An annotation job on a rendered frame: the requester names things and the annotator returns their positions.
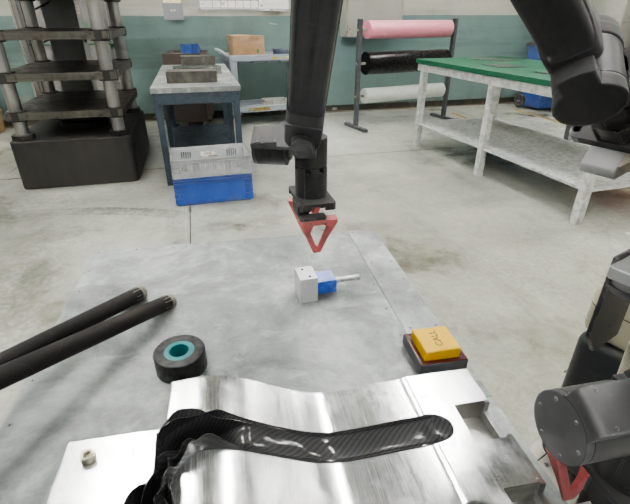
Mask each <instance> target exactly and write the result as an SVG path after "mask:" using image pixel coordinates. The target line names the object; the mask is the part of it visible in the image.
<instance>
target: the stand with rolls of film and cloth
mask: <svg viewBox="0 0 630 504"><path fill-rule="evenodd" d="M458 20H459V18H453V21H452V20H366V21H365V22H364V24H363V19H357V43H356V68H355V93H354V118H353V123H350V122H344V125H345V126H348V127H350V128H353V129H355V130H358V131H360V132H363V133H367V132H368V129H366V128H363V127H360V126H358V122H359V100H361V102H362V103H374V102H385V101H396V100H407V99H418V91H419V84H415V85H402V86H389V87H375V88H363V89H362V90H361V92H360V78H361V72H362V73H363V74H364V75H371V74H388V73H404V72H420V70H418V63H416V59H423V58H453V57H454V50H455V42H456V35H457V27H458ZM362 34H363V36H364V38H365V39H389V38H430V37H450V36H451V39H450V47H449V50H448V49H428V50H402V51H375V52H364V53H363V54H362ZM450 79H451V77H449V76H446V78H445V85H444V83H429V84H427V88H426V97H425V98H429V97H440V96H443V101H442V109H441V115H440V114H437V113H430V116H433V117H436V118H440V119H444V120H445V119H455V118H452V117H448V116H446V109H447V101H448V94H449V87H450Z"/></svg>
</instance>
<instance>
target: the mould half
mask: <svg viewBox="0 0 630 504"><path fill-rule="evenodd" d="M478 401H484V402H489V400H488V399H487V397H486V396H485V394H484V393H483V392H482V390H481V389H480V387H479V386H478V384H477V383H476V381H475V380H474V379H473V377H472V376H471V374H470V373H469V371H468V370H467V369H466V368H465V369H457V370H450V371H443V372H436V373H428V374H421V375H414V376H407V377H404V378H402V379H397V380H391V381H385V382H379V383H373V384H368V385H363V386H357V387H352V388H346V389H340V390H334V391H328V392H302V391H296V390H290V389H286V388H281V387H277V386H273V385H269V384H266V383H262V382H258V381H253V380H249V379H244V378H239V377H233V376H224V375H208V376H200V377H195V378H190V379H186V380H181V381H175V382H172V383H171V388H170V395H169V402H168V410H167V417H166V421H167V419H168V418H169V417H170V415H171V414H172V413H173V412H174V411H176V410H178V409H181V408H193V407H194V408H199V409H201V410H203V411H205V412H207V411H210V410H214V409H221V410H224V411H227V412H229V413H232V414H235V415H237V416H240V417H244V418H247V419H251V420H255V421H258V422H262V423H266V424H270V425H274V426H279V427H284V428H289V429H294V430H300V431H306V432H316V433H330V432H338V431H344V430H350V429H356V428H361V427H366V426H371V425H376V424H381V423H386V422H391V421H396V420H401V419H407V418H413V417H419V416H421V415H423V414H428V413H430V414H435V415H440V416H443V417H444V418H446V419H447V420H448V421H450V423H451V424H452V426H453V430H454V432H453V435H452V436H451V438H449V439H448V440H445V441H444V442H439V443H436V444H434V445H431V446H425V447H419V448H414V449H409V450H404V451H399V452H394V453H389V454H385V455H380V456H375V457H370V458H365V459H360V460H355V461H349V462H343V463H329V464H326V463H312V462H304V461H298V460H292V459H286V458H281V457H276V456H271V455H266V454H260V453H254V452H248V451H240V450H227V449H210V450H204V451H201V452H198V453H196V454H195V455H193V456H191V457H190V458H189V459H188V460H187V461H185V462H184V463H183V464H182V465H181V466H180V467H179V469H178V470H177V472H176V473H175V474H174V477H173V480H172V482H171V484H170V487H169V488H170V489H172V492H173V500H174V504H466V503H468V502H472V501H476V502H484V503H488V504H512V502H511V500H510V499H509V497H508V495H507V494H506V492H505V490H504V488H508V487H513V486H519V485H524V484H529V483H535V482H540V484H546V482H545V481H544V480H543V478H542V477H541V475H540V474H539V472H538V471H537V469H536V468H535V467H534V465H533V464H532V462H531V461H530V459H529V458H528V456H527V455H526V454H525V452H524V451H523V449H522V448H521V446H520V445H519V444H518V442H517V441H516V439H515V438H514V436H513V435H512V434H507V435H508V437H503V438H497V439H491V440H485V441H479V442H476V441H475V440H474V438H473V436H472V435H471V433H470V431H469V430H468V428H467V426H466V425H465V423H464V421H463V420H462V418H461V416H460V415H459V413H458V411H457V410H456V408H455V406H454V405H458V404H465V403H471V402H478ZM159 430H160V429H155V430H148V431H141V432H134V433H127V434H121V435H114V436H107V437H100V438H93V439H86V440H79V441H72V442H69V443H68V445H67V448H66V451H65V454H64V457H63V459H62V462H61V465H60V468H59V470H58V473H57V476H56V479H55V482H54V484H53V487H52V490H51V493H50V496H49V498H48V501H47V504H123V503H124V501H125V499H126V497H127V495H128V494H129V492H130V491H131V490H132V489H133V488H135V487H136V486H138V485H141V484H144V483H146V482H147V481H148V479H149V477H150V476H151V475H152V474H153V473H154V472H155V443H156V433H157V432H159ZM88 448H92V449H94V450H95V453H96V460H95V461H94V462H93V463H91V464H90V465H82V464H81V461H80V459H79V455H80V453H81V452H82V451H83V450H85V449H88Z"/></svg>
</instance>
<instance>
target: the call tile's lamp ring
mask: <svg viewBox="0 0 630 504"><path fill-rule="evenodd" d="M411 335H412V333H409V334H404V336H405V337H406V339H407V341H408V343H409V344H410V346H411V348H412V350H413V351H414V353H415V355H416V357H417V358H418V360H419V362H420V364H421V365H430V364H437V363H444V362H452V361H459V360H467V359H468V358H467V357H466V356H465V354H464V353H463V351H462V350H461V351H460V355H461V356H462V357H455V358H447V359H440V360H432V361H425V362H424V361H423V359H422V357H421V355H420V354H419V352H418V350H417V349H416V347H415V345H414V343H413V342H412V340H411V338H410V337H409V336H411Z"/></svg>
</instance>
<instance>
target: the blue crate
mask: <svg viewBox="0 0 630 504"><path fill-rule="evenodd" d="M172 180H173V186H174V192H175V199H176V205H177V206H186V205H196V204H206V203H216V202H226V201H236V200H247V199H252V198H254V196H253V184H252V183H253V182H252V173H245V174H233V175H221V176H209V177H198V178H186V179H172Z"/></svg>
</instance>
